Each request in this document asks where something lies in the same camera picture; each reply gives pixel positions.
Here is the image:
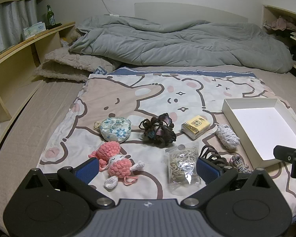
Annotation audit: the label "grey duvet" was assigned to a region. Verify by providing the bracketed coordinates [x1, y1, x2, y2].
[68, 15, 293, 74]

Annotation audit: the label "blue floral fabric pouch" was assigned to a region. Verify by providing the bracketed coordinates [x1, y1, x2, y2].
[94, 117, 132, 143]

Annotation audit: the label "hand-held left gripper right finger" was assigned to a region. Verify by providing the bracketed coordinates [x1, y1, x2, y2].
[181, 158, 273, 208]

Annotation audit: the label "wooden bedside shelf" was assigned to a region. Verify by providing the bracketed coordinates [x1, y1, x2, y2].
[0, 22, 76, 168]

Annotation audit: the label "black hair ties bundle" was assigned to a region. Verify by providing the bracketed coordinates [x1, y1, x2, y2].
[199, 145, 228, 172]

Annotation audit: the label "pink crumpled clothes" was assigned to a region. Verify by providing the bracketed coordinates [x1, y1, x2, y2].
[264, 16, 296, 32]

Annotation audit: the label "dark yarn hair scrunchie bundle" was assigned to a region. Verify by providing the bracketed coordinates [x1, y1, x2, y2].
[139, 113, 177, 146]

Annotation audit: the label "clear bag of rubber bands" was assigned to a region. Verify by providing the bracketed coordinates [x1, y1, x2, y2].
[165, 142, 201, 184]

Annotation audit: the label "green glass bottle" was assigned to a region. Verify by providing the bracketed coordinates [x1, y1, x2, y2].
[46, 4, 57, 29]

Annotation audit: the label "yellow tissue pack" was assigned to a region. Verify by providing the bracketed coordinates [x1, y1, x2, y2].
[181, 115, 211, 140]

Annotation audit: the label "white knitted yarn roll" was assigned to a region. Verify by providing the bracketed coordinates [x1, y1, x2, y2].
[216, 124, 240, 150]

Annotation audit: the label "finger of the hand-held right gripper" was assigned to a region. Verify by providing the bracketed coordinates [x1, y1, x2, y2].
[273, 145, 296, 164]

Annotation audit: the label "black white twisted rope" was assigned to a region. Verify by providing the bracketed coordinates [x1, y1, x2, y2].
[229, 154, 253, 174]

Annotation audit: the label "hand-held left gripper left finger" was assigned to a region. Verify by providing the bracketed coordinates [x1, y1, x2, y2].
[22, 157, 114, 209]

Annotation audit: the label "wooden clothes shelf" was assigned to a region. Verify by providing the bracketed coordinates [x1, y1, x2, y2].
[261, 4, 296, 77]

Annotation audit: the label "pink crochet plush toy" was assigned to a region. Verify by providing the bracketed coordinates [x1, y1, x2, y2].
[88, 141, 145, 189]

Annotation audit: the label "grey curtain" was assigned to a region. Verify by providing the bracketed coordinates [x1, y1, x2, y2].
[0, 0, 38, 58]

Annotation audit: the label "cartoon printed blanket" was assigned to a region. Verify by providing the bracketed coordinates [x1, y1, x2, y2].
[38, 67, 296, 218]

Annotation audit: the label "white cardboard box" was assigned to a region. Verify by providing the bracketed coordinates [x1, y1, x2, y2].
[221, 98, 296, 169]

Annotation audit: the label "green white tissue box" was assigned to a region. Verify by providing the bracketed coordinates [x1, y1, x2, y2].
[23, 22, 47, 40]

